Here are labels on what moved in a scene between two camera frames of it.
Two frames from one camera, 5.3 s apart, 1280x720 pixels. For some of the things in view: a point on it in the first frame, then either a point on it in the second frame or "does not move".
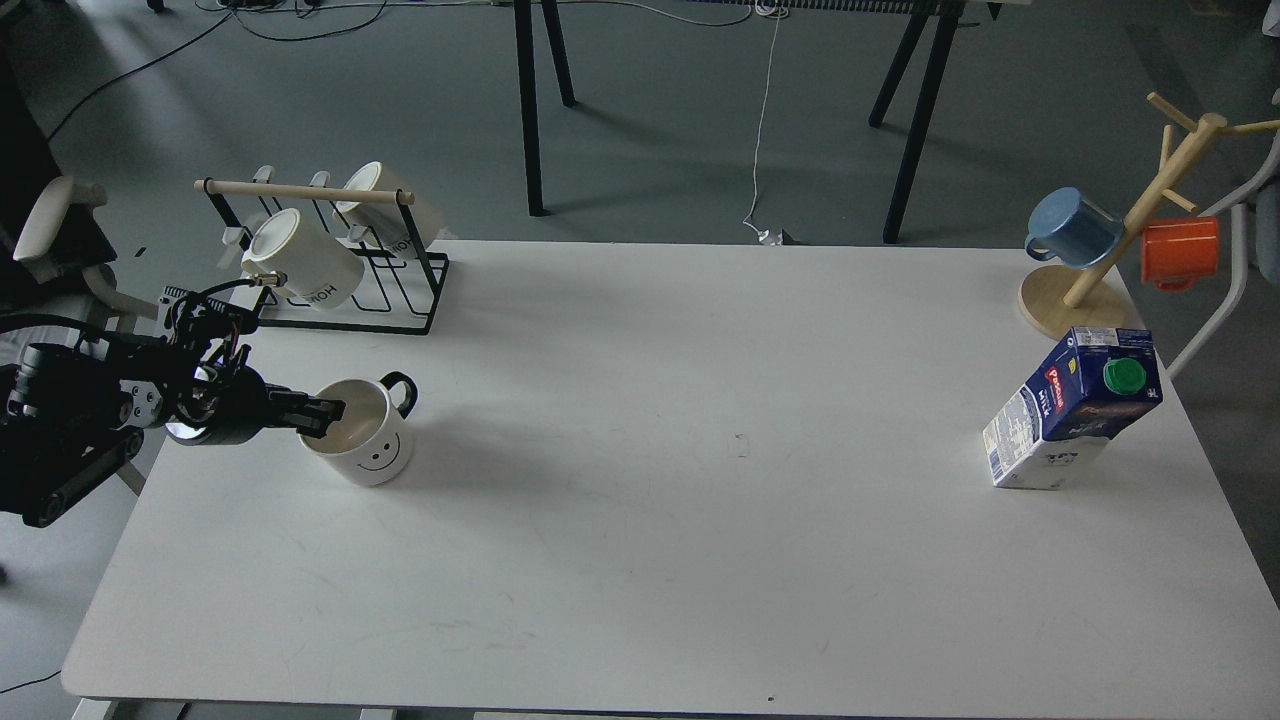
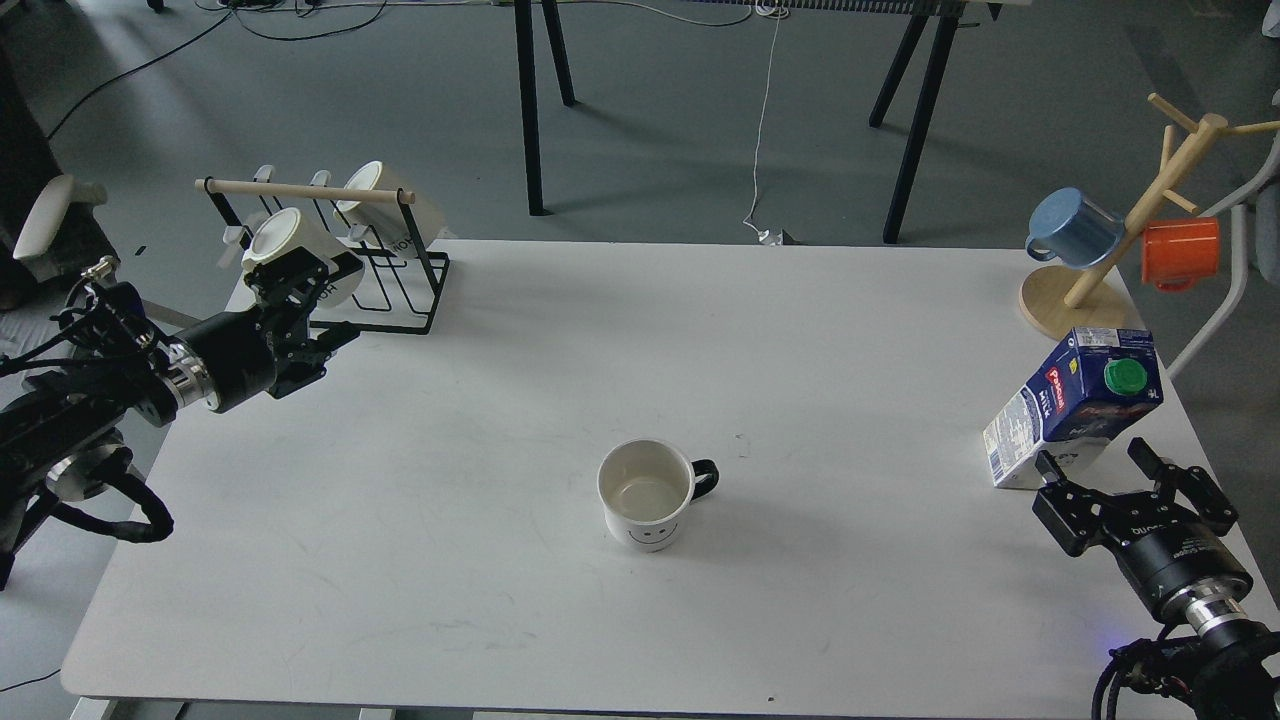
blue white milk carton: (1098, 379) does not move
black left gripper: (228, 404) -> (244, 354)
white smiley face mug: (371, 444) -> (645, 485)
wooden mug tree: (1057, 300) does not move
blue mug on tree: (1064, 226) does not move
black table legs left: (527, 82) does not move
